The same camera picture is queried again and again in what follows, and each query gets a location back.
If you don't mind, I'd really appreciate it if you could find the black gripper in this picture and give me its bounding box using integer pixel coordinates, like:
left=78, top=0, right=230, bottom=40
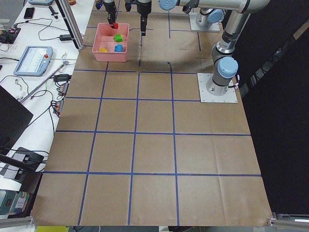
left=125, top=0, right=152, bottom=36
left=95, top=0, right=117, bottom=29

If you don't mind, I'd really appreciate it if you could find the green toy block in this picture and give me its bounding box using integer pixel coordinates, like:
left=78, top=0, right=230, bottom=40
left=114, top=34, right=123, bottom=43

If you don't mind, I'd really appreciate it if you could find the blue toy block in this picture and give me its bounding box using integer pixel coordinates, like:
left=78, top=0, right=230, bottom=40
left=114, top=44, right=123, bottom=52

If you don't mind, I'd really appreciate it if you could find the yellow toy block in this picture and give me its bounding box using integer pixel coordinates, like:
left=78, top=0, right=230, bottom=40
left=99, top=47, right=108, bottom=52

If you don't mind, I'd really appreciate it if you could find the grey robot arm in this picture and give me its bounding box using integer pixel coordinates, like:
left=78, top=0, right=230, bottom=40
left=95, top=0, right=224, bottom=32
left=158, top=0, right=269, bottom=96

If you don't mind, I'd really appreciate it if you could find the pink plastic box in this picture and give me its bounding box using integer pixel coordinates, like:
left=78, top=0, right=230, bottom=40
left=92, top=23, right=129, bottom=62

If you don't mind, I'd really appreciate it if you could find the black power adapter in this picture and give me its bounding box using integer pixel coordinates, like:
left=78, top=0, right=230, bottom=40
left=59, top=34, right=72, bottom=41

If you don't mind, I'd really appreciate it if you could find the black pen tool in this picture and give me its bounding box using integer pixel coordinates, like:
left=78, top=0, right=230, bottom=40
left=48, top=5, right=58, bottom=19

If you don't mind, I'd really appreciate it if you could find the far blue teach pendant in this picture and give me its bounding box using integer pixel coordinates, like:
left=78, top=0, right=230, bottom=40
left=28, top=0, right=53, bottom=6

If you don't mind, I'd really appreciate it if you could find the blue teach pendant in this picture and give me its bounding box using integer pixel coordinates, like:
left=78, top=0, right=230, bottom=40
left=14, top=46, right=53, bottom=76
left=28, top=0, right=53, bottom=6

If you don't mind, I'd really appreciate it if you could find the black smartphone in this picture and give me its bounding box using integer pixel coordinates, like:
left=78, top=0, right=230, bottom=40
left=24, top=7, right=35, bottom=19

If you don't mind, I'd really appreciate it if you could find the near blue teach pendant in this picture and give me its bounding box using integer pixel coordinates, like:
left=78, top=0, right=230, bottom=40
left=14, top=46, right=53, bottom=76

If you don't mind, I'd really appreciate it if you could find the black laptop monitor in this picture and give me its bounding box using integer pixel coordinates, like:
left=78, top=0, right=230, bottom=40
left=0, top=87, right=33, bottom=155

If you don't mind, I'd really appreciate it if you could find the aluminium frame post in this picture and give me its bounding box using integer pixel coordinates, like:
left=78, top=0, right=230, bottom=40
left=55, top=0, right=84, bottom=51

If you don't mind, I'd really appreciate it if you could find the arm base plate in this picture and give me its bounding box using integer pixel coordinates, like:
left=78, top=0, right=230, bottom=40
left=189, top=13, right=221, bottom=32
left=197, top=73, right=238, bottom=103

